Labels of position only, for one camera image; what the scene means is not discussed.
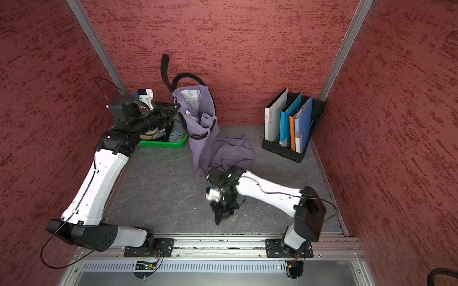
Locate purple trousers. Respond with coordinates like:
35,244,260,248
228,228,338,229
172,85,255,177

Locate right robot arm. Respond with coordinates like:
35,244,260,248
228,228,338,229
206,166,326,250

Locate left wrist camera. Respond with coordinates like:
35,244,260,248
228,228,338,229
135,89,154,110

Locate right aluminium corner post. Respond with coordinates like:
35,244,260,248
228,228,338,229
318,0,374,101

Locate aluminium front rail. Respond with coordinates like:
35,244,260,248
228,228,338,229
60,234,375,286

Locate grey clothes in basket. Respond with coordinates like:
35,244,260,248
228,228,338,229
140,120,185,143

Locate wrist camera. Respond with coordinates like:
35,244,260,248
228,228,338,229
135,89,154,110
205,185,224,203

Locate left aluminium corner post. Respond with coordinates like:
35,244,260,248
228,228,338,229
66,0,128,94

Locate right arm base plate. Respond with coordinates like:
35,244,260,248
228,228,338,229
265,238,314,259

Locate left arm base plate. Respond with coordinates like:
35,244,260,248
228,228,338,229
124,238,175,258

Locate white folder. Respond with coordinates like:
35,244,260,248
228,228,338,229
264,88,288,142

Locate black hose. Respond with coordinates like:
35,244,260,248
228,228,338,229
426,267,458,286

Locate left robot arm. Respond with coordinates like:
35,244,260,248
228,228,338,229
46,95,180,255

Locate blue folder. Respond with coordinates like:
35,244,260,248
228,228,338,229
294,97,313,154

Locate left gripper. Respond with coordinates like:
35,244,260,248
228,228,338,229
130,100,180,135

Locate teal folder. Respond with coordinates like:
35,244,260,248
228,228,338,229
279,92,303,147

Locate black file rack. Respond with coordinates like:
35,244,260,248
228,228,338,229
262,99,326,163

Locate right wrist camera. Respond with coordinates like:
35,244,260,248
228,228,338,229
205,185,224,203

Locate green plastic basket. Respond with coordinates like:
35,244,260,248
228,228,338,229
138,133,188,148

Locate aluminium corner post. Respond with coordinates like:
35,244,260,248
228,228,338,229
66,0,128,94
318,0,374,101

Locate orange folder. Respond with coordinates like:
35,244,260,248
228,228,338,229
289,114,296,151

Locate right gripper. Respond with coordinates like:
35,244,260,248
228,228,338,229
211,189,241,225

